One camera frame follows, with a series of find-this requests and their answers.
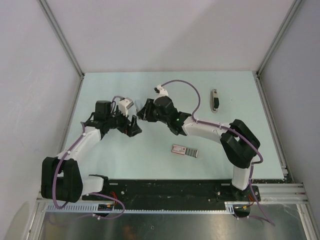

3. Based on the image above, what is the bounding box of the left aluminium corner post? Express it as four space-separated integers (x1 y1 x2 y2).
37 0 84 77

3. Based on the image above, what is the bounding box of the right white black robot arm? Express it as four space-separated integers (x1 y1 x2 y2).
137 96 261 201

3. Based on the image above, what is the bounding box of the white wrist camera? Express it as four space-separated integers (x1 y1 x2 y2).
117 97 134 117
154 84 169 98

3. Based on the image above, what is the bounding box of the right aluminium side rail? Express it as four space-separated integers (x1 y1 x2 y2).
252 71 296 183

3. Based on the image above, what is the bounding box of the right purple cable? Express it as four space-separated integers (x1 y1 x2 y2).
157 79 276 227

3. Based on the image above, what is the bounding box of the right aluminium corner post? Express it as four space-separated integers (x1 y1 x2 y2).
255 0 305 76

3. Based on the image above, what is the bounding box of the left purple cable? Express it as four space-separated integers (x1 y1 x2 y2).
47 96 125 223

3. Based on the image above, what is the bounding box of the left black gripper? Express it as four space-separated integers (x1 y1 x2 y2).
106 106 142 137

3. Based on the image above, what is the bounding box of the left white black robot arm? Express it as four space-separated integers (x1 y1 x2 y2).
40 97 142 209

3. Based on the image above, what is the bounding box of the aluminium corner post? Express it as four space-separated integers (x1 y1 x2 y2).
255 0 305 76
37 0 84 77

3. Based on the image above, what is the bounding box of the purple cable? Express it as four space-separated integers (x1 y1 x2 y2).
47 96 125 223
157 79 276 227

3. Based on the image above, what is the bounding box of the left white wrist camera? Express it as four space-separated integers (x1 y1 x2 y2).
117 97 134 117

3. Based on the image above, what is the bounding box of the aluminium front frame rail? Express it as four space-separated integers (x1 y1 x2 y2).
36 182 307 204

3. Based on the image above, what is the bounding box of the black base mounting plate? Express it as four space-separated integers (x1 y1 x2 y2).
81 178 262 204

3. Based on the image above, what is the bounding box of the light blue stapler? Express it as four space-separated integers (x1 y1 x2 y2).
134 99 144 113

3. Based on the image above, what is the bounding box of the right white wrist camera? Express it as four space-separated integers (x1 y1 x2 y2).
154 84 169 98

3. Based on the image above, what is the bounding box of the grey slotted cable duct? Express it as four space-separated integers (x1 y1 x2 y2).
45 201 236 215

